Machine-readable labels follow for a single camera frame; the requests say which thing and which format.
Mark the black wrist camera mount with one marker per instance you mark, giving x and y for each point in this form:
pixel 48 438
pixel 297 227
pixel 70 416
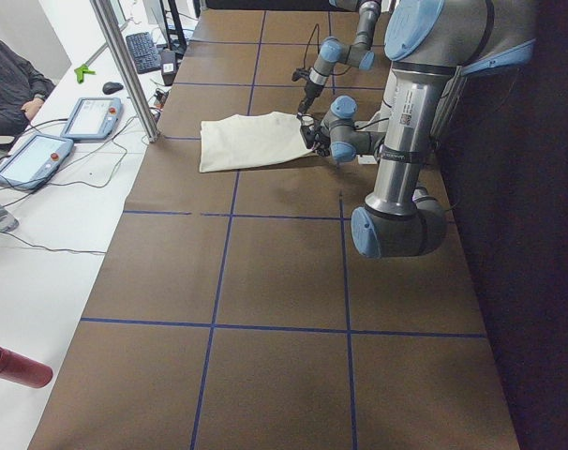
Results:
pixel 300 74

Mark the blue teach pendant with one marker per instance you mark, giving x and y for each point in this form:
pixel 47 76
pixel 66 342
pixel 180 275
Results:
pixel 36 162
pixel 93 118

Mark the brown paper table cover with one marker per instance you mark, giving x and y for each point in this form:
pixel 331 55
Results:
pixel 232 310

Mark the black box white label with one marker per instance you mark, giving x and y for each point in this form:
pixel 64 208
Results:
pixel 169 66

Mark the cream long-sleeve cat shirt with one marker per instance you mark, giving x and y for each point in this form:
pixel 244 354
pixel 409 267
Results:
pixel 243 142

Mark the far blue teach pendant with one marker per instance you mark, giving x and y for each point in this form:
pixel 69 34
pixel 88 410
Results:
pixel 93 118

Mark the black keyboard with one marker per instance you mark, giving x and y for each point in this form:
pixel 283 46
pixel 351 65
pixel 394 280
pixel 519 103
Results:
pixel 143 52

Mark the red cylinder bottle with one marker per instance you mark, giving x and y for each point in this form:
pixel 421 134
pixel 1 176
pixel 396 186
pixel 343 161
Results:
pixel 20 369

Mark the person in black jacket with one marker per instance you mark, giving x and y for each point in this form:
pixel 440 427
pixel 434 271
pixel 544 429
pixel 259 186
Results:
pixel 23 92

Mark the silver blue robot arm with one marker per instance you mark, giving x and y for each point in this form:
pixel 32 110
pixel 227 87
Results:
pixel 333 51
pixel 428 43

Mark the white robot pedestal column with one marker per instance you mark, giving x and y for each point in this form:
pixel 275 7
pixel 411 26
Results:
pixel 403 122

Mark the aluminium frame post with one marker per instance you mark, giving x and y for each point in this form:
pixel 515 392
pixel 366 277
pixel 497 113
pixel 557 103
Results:
pixel 118 48

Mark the black computer mouse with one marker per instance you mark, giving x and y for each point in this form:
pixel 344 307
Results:
pixel 111 87

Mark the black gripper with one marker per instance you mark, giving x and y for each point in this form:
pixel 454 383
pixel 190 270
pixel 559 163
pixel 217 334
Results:
pixel 309 89
pixel 318 136

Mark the near blue teach pendant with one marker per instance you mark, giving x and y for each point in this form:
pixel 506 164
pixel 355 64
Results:
pixel 36 162

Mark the green plastic clamp tool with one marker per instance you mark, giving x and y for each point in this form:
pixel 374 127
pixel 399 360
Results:
pixel 82 71

